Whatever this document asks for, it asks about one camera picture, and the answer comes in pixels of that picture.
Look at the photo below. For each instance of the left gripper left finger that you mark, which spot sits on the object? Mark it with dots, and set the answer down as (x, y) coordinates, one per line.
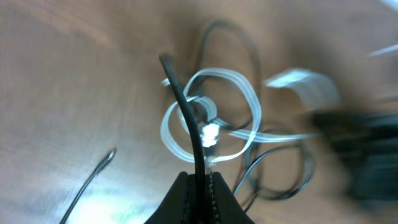
(170, 209)

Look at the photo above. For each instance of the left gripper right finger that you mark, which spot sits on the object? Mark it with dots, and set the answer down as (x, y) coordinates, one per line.
(224, 207)

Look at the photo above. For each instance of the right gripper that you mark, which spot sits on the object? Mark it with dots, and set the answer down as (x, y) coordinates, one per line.
(366, 146)

